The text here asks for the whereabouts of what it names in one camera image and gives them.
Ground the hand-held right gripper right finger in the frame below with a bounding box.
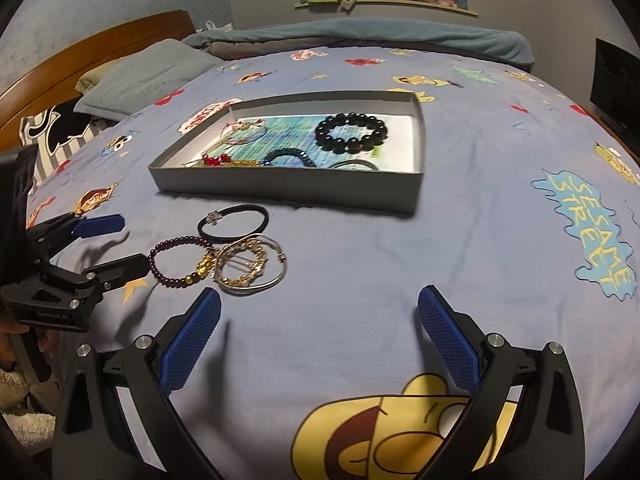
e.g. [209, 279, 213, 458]
[415, 285, 586, 480]

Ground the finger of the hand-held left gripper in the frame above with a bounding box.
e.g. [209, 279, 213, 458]
[47, 254, 150, 295]
[25, 212, 126, 261]

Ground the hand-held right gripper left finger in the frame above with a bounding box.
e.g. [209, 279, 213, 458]
[52, 287, 223, 480]

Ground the dark red bead bracelet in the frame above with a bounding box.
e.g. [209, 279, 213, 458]
[148, 236, 218, 289]

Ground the red bead gold chain bracelet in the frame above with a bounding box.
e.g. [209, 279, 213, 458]
[185, 152, 266, 170]

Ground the grey cardboard box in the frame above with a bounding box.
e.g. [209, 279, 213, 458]
[148, 90, 426, 216]

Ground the pink string bracelet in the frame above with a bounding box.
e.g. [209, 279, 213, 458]
[220, 117, 268, 146]

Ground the thin silver wire bangle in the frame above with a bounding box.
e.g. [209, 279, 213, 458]
[330, 158, 376, 172]

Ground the small dark blue bead bracelet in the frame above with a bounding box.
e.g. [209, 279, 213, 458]
[263, 147, 318, 168]

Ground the large black bead bracelet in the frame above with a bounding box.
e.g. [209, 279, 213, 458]
[315, 113, 389, 156]

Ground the person's left hand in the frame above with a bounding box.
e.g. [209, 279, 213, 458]
[0, 322, 58, 361]

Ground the blue cartoon printed bed sheet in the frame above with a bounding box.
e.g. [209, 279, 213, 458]
[0, 45, 640, 480]

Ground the black and white pillow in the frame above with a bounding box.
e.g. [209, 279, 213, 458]
[19, 105, 103, 183]

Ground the white fluffy cloth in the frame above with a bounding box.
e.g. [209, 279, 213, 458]
[0, 370, 56, 441]

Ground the gold bangle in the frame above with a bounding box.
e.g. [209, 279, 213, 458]
[215, 237, 271, 286]

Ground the beige pillow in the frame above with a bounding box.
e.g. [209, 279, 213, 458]
[76, 62, 126, 96]

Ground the grey-blue pillow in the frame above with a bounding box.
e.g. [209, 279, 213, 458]
[74, 38, 226, 123]

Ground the wooden headboard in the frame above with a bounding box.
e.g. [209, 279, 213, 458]
[0, 10, 197, 156]

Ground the printed paper sheet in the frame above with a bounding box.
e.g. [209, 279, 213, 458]
[220, 112, 416, 173]

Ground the grey blanket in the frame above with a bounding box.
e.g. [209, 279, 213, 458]
[205, 40, 301, 61]

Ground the wooden television stand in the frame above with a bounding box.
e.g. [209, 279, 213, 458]
[570, 102, 636, 156]

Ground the black television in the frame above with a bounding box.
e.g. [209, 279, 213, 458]
[590, 37, 640, 143]

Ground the teal blanket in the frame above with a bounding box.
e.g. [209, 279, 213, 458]
[181, 17, 536, 68]

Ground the wooden windowsill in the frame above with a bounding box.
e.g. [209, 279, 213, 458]
[294, 0, 478, 17]

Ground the black hair tie with charm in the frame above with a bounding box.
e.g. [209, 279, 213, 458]
[198, 204, 271, 242]

